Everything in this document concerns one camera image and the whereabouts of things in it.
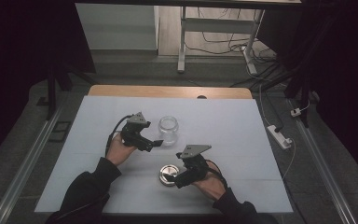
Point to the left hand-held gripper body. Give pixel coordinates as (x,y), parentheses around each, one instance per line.
(132,132)

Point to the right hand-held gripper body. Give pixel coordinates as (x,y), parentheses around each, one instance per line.
(195,168)

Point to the round silver metal lid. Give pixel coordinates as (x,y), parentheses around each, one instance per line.
(167,172)

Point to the clear glass jar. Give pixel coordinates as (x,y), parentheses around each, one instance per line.
(168,132)

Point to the person's right hand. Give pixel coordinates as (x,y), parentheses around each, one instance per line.
(209,186)

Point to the person's left hand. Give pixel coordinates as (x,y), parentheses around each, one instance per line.
(118,152)

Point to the white table mat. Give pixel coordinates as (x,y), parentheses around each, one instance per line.
(230,124)

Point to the white power strip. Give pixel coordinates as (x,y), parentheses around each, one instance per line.
(279,136)

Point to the black metal stand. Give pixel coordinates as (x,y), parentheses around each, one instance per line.
(51,93)
(304,102)

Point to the white cabinet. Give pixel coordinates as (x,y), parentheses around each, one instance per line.
(118,26)

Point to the small white adapter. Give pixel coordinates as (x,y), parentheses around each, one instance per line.
(296,112)

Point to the black curtain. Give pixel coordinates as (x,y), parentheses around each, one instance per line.
(345,77)
(18,62)

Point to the black rectangular floor frame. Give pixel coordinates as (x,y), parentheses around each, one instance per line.
(52,135)

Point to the aluminium rail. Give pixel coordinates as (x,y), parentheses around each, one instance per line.
(323,168)
(28,165)

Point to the white desk frame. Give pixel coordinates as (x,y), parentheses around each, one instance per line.
(217,25)

